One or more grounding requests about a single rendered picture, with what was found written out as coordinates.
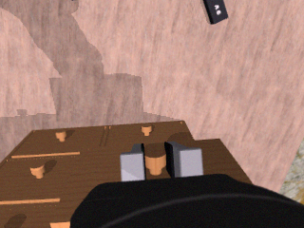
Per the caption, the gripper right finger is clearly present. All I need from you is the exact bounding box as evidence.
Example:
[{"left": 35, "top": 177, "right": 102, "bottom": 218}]
[{"left": 164, "top": 142, "right": 203, "bottom": 178}]

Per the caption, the small brown wooden chest of drawers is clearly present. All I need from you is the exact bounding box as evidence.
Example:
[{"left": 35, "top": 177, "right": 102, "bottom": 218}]
[{"left": 0, "top": 121, "right": 194, "bottom": 208}]

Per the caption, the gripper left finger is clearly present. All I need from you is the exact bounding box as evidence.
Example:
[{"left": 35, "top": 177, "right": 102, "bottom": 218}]
[{"left": 120, "top": 143, "right": 146, "bottom": 181}]

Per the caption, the brown wooden drawer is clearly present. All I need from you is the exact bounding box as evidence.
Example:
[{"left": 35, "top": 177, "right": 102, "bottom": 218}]
[
  {"left": 11, "top": 127, "right": 105, "bottom": 158},
  {"left": 106, "top": 122, "right": 189, "bottom": 146},
  {"left": 0, "top": 205, "right": 57, "bottom": 228},
  {"left": 50, "top": 139, "right": 253, "bottom": 228},
  {"left": 0, "top": 156, "right": 78, "bottom": 204}
]

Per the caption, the black 9 v battery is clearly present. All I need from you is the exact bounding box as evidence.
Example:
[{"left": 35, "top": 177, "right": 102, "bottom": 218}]
[{"left": 203, "top": 0, "right": 229, "bottom": 25}]

